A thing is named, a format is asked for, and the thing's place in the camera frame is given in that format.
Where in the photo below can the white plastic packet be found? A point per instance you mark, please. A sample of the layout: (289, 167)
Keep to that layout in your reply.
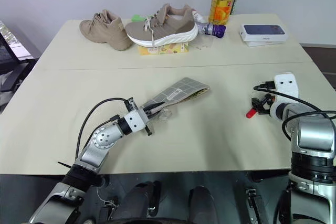
(197, 16)

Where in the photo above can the yellow printed cardboard box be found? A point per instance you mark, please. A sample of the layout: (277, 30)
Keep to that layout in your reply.
(162, 49)

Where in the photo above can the beige high-top shoe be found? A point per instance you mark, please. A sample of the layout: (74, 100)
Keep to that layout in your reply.
(110, 31)

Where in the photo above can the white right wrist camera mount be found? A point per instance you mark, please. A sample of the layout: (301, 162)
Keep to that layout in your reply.
(286, 83)

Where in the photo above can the beige sneaker with white sole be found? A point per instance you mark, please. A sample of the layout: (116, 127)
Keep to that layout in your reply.
(168, 28)

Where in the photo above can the white and blue phone box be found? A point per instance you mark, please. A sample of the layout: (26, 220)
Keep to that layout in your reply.
(262, 32)

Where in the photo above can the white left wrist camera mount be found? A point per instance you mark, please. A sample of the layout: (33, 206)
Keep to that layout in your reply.
(135, 121)

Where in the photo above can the green plastic item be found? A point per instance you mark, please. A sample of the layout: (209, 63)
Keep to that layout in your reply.
(137, 18)

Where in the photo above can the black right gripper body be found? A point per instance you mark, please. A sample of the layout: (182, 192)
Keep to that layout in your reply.
(264, 102)

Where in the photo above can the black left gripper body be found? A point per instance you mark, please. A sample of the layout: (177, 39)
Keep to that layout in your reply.
(132, 104)

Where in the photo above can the clear plastic bag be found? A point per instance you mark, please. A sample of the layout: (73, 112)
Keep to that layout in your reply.
(205, 43)

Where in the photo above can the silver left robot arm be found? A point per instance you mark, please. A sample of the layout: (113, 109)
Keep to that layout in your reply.
(101, 137)

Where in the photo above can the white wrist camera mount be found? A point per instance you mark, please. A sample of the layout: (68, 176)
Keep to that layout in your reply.
(135, 121)
(286, 83)

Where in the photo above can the small clear plastic object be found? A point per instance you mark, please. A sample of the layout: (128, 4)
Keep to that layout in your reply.
(166, 114)

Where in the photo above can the red marker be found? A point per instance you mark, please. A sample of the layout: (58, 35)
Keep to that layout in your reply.
(250, 113)

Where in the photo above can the silver bottle with purple cap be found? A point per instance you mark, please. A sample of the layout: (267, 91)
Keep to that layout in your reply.
(210, 28)

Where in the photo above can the grey grid fabric pouch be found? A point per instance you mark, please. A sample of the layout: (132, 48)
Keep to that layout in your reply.
(181, 90)

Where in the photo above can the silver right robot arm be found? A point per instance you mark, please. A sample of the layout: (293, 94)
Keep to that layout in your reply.
(312, 134)

